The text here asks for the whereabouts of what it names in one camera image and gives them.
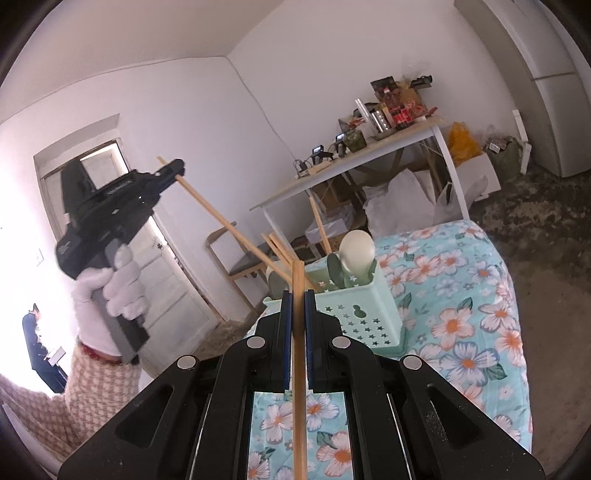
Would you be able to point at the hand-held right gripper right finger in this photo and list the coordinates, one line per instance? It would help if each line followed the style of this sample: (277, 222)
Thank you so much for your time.
(309, 350)

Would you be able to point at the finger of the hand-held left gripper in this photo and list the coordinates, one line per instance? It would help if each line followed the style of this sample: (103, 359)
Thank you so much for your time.
(171, 171)

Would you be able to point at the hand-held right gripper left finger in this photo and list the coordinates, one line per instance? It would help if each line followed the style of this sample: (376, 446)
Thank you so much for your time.
(287, 350)

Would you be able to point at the bamboo chopstick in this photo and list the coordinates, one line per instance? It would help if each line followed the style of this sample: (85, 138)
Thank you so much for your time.
(299, 323)
(217, 214)

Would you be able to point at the green plastic utensil holder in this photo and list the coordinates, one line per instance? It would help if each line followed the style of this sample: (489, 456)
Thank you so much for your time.
(369, 318)

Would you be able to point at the white rice paddle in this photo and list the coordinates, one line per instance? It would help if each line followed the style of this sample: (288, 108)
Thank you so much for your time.
(278, 282)

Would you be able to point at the metal spoon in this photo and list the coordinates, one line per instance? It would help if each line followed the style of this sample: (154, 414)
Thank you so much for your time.
(334, 272)

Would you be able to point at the white soup spoon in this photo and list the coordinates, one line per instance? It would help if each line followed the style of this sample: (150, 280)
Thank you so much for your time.
(356, 251)

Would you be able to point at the group of bamboo chopsticks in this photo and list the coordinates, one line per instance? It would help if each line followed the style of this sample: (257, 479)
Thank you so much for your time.
(319, 222)

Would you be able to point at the person's left forearm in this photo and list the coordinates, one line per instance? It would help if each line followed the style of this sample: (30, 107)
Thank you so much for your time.
(97, 397)

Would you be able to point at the person's left hand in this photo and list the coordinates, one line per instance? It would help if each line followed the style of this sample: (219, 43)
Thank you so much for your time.
(90, 314)

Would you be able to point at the wooden chair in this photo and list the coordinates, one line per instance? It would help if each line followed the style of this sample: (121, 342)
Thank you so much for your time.
(244, 263)

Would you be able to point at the white door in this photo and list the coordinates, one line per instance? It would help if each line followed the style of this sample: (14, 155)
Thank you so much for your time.
(171, 277)

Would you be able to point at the white flat box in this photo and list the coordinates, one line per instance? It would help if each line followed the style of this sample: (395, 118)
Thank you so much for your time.
(330, 226)

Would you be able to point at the black power adapter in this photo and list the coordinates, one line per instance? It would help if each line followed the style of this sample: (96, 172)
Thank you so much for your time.
(300, 167)

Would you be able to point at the black device with screen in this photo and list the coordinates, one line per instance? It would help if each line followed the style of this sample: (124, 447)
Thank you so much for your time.
(340, 141)
(317, 154)

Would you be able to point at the white sack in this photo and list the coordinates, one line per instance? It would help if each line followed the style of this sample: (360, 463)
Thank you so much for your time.
(401, 198)

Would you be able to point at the green glass jar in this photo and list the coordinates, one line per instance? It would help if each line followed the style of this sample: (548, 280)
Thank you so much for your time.
(356, 141)

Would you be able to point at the white table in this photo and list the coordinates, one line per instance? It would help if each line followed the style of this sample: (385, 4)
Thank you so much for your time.
(369, 148)

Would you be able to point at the clear plastic tube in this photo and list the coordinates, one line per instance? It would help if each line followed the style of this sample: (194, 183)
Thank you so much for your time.
(362, 110)

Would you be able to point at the brown box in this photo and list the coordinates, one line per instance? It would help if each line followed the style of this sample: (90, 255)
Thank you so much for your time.
(383, 85)

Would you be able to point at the white cardboard box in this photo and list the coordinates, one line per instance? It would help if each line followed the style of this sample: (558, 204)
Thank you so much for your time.
(480, 175)

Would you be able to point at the yellow plastic bag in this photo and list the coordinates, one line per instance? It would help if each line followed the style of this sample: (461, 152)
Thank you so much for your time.
(461, 143)

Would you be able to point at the black tool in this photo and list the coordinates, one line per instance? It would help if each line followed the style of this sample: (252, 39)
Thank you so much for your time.
(421, 81)

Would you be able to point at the green woven sack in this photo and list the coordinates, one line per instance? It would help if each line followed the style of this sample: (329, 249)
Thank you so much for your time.
(505, 159)

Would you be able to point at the white flat board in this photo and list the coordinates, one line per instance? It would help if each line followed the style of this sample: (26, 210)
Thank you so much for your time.
(521, 138)

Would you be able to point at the grey refrigerator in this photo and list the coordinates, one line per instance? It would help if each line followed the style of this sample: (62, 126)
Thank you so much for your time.
(545, 92)

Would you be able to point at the wall switch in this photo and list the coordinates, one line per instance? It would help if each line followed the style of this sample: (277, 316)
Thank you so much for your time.
(40, 257)

